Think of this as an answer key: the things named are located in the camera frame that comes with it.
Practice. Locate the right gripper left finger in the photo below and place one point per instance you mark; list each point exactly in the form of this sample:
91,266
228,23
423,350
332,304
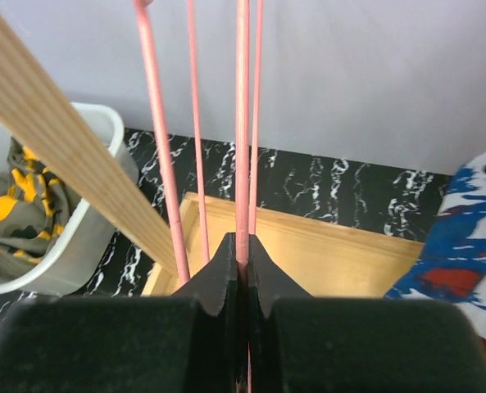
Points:
180,343

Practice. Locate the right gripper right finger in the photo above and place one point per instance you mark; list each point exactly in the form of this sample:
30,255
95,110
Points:
302,343

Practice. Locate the camouflage yellow trousers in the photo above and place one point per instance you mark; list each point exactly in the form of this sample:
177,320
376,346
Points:
35,207

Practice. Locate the pink wire hanger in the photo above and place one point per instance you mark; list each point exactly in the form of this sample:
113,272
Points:
159,122
242,137

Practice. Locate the blue patterned trousers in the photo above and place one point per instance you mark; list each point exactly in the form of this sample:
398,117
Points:
452,264

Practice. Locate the white plastic basket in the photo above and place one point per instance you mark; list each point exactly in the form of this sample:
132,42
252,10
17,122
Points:
76,255

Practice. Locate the black marble mat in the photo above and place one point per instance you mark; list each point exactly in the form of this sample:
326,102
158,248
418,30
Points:
381,199

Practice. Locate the wooden clothes rack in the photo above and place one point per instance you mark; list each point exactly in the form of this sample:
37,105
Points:
324,259

